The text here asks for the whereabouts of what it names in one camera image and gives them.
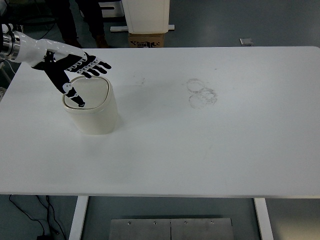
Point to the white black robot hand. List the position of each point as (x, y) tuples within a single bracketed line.
[(37, 52)]

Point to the cream lidded trash can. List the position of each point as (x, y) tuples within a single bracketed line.
[(99, 114)]

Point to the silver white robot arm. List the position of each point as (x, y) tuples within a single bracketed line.
[(9, 47)]

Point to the right brown shoe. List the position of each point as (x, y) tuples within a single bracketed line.
[(101, 42)]

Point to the brown shoe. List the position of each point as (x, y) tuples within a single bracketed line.
[(101, 42), (72, 42)]

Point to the left brown shoe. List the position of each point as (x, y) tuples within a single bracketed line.
[(72, 42)]

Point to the white table foot bar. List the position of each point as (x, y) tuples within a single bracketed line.
[(116, 29)]

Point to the brown cardboard box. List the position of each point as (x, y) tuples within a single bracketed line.
[(146, 40)]

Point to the person's dark trouser legs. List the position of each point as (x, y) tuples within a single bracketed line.
[(61, 10)]

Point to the white cabinet on box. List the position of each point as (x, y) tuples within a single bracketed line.
[(147, 16)]

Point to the grey floor socket plate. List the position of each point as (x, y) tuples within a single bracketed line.
[(246, 42)]

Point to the left white table leg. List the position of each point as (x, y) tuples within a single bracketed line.
[(79, 216)]

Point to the white table leg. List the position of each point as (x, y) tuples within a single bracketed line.
[(79, 216), (263, 219)]

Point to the right white table leg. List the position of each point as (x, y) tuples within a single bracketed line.
[(263, 219)]

